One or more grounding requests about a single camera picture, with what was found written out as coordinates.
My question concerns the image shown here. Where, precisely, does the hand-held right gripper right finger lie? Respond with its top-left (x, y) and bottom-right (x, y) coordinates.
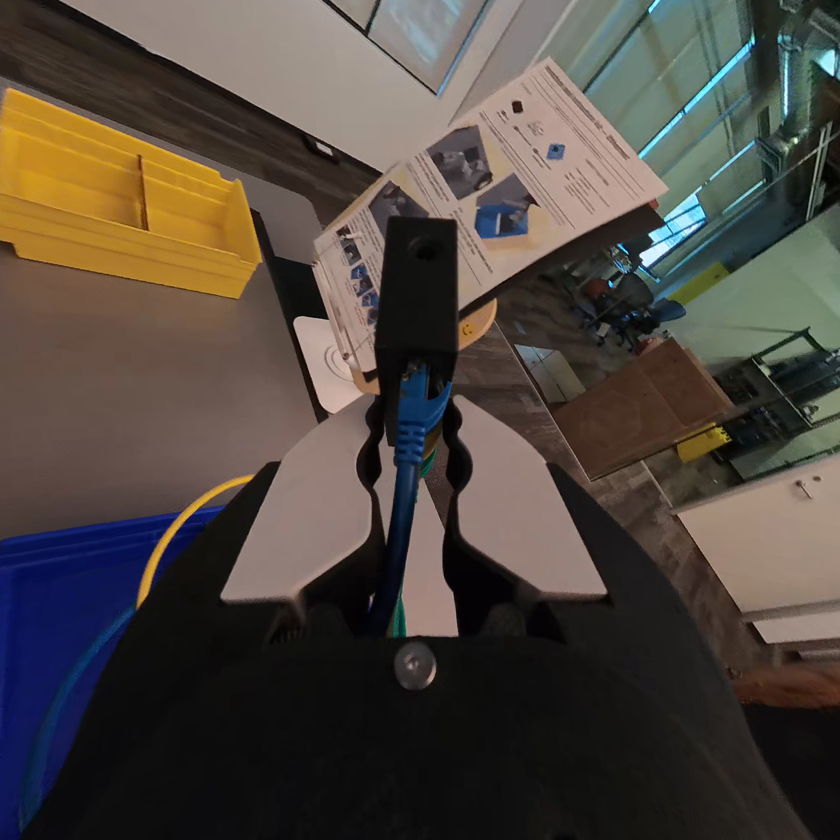
top-left (441, 394), bottom-right (609, 636)

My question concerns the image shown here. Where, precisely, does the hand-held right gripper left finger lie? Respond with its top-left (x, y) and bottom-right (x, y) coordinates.
top-left (220, 394), bottom-right (389, 636)

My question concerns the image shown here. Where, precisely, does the green ethernet cable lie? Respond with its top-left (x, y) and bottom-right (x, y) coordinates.
top-left (392, 453), bottom-right (435, 639)

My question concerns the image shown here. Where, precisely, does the yellow ethernet cable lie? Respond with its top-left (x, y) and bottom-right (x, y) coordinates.
top-left (134, 474), bottom-right (257, 608)

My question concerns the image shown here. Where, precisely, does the blue ethernet cable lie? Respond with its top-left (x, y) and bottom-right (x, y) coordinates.
top-left (20, 357), bottom-right (454, 829)

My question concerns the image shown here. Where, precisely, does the black ethernet switch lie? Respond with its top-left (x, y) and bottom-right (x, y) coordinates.
top-left (374, 217), bottom-right (459, 448)

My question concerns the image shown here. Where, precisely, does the blue plastic bin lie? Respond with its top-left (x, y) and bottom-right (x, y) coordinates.
top-left (0, 505), bottom-right (225, 836)

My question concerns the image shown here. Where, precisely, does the yellow plastic bin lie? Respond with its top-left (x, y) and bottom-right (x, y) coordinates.
top-left (0, 88), bottom-right (263, 299)

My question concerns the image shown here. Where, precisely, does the white stand base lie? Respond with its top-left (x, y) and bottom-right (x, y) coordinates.
top-left (293, 316), bottom-right (376, 414)

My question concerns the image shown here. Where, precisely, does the black mesh office chair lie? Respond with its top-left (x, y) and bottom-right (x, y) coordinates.
top-left (577, 272), bottom-right (686, 349)

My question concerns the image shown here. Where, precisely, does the white cabinet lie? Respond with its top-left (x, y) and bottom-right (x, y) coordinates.
top-left (676, 453), bottom-right (840, 647)

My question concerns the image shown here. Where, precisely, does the metal shelf rack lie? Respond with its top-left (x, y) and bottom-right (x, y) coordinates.
top-left (715, 328), bottom-right (840, 480)

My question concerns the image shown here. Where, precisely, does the printed instruction poster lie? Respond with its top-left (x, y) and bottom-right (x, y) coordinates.
top-left (314, 58), bottom-right (669, 368)

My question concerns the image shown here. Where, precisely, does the large window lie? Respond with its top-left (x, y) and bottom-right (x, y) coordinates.
top-left (322, 0), bottom-right (494, 97)

